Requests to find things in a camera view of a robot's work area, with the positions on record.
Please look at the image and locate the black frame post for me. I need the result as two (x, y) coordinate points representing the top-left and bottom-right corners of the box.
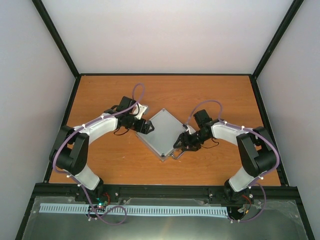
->
(251, 0), (304, 81)
(32, 0), (80, 78)

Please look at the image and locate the green led circuit board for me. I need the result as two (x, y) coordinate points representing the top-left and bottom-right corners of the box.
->
(96, 192), (111, 209)

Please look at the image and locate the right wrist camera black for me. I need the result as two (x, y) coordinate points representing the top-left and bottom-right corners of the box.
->
(183, 109), (213, 134)

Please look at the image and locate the right black frame post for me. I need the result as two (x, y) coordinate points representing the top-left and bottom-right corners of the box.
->
(251, 0), (304, 81)

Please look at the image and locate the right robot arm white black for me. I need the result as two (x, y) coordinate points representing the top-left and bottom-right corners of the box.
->
(173, 118), (280, 203)

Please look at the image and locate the light blue cable duct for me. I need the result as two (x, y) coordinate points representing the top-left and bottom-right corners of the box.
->
(38, 203), (228, 218)

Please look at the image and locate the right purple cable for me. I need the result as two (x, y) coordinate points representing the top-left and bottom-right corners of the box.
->
(183, 99), (281, 223)

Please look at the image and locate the left black frame post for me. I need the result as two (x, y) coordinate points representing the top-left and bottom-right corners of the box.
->
(32, 0), (80, 78)

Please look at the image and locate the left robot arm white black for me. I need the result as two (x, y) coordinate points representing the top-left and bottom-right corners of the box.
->
(49, 96), (155, 202)

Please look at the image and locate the aluminium poker case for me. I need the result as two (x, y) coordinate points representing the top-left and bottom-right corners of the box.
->
(136, 108), (187, 162)

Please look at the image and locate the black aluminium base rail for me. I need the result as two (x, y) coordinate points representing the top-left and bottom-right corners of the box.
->
(33, 182), (300, 206)

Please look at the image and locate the black table edge frame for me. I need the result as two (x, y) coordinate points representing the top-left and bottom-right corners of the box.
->
(43, 72), (291, 187)

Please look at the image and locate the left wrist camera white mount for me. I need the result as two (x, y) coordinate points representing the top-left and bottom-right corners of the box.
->
(131, 103), (149, 120)

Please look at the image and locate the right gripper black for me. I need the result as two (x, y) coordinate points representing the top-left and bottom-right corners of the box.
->
(173, 130), (210, 152)

